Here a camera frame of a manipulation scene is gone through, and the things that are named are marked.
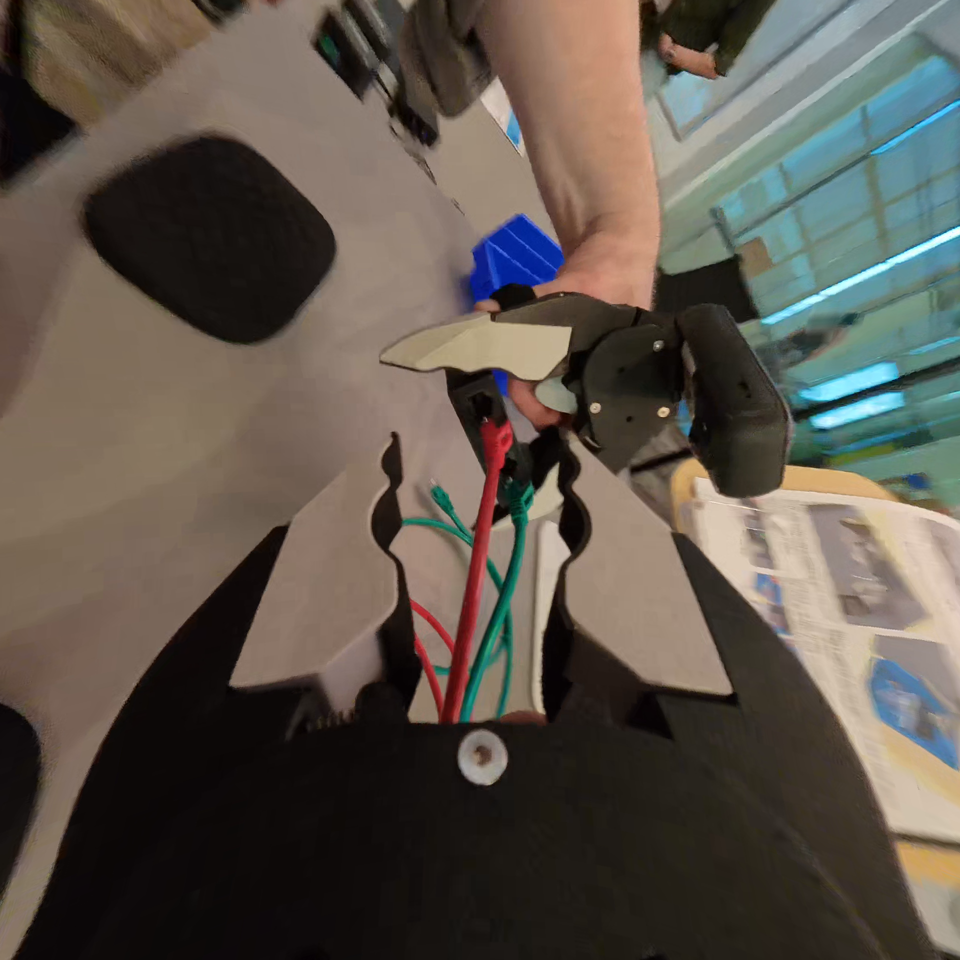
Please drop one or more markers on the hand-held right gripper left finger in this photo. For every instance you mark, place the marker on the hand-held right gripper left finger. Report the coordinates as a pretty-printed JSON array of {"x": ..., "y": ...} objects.
[{"x": 315, "y": 600}]

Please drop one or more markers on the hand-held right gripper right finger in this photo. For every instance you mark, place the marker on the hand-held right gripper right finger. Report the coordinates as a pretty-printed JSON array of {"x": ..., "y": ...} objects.
[{"x": 645, "y": 600}]

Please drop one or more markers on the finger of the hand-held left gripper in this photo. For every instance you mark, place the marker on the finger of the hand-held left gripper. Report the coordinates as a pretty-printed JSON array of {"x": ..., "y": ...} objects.
[{"x": 487, "y": 345}]

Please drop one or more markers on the black ethernet port block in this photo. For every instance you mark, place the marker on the black ethernet port block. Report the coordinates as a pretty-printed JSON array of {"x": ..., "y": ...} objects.
[{"x": 461, "y": 386}]

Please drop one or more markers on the person's left forearm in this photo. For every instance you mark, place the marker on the person's left forearm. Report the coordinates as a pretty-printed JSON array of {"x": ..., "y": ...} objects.
[{"x": 577, "y": 112}]

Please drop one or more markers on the person's left hand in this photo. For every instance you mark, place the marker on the person's left hand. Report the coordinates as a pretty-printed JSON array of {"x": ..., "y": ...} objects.
[{"x": 615, "y": 262}]

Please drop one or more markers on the blue plastic bin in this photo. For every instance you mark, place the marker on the blue plastic bin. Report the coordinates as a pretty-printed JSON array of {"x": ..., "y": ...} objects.
[{"x": 517, "y": 255}]

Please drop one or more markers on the white base clear stand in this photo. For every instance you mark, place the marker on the white base clear stand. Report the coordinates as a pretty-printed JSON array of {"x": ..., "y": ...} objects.
[{"x": 544, "y": 600}]

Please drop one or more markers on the printed instruction sheet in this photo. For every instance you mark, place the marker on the printed instruction sheet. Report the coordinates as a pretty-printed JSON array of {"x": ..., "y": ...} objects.
[{"x": 825, "y": 600}]

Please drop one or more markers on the black mesh pad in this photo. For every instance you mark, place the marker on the black mesh pad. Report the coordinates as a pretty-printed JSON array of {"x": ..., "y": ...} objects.
[
  {"x": 210, "y": 240},
  {"x": 15, "y": 795}
]

